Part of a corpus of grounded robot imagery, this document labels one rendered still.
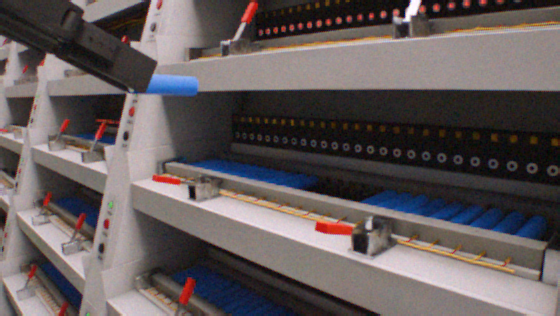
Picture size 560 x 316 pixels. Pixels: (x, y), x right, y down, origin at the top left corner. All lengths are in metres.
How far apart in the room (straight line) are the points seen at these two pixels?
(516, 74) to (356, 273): 0.21
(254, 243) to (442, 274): 0.21
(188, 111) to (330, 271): 0.46
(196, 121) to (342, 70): 0.40
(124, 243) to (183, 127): 0.22
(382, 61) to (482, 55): 0.09
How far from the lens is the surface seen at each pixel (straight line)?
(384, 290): 0.36
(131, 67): 0.36
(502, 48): 0.36
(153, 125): 0.72
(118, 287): 0.75
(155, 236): 0.76
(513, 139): 0.49
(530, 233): 0.40
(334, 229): 0.33
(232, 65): 0.56
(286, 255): 0.43
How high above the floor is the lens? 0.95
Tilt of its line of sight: 3 degrees up
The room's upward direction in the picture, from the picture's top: 12 degrees clockwise
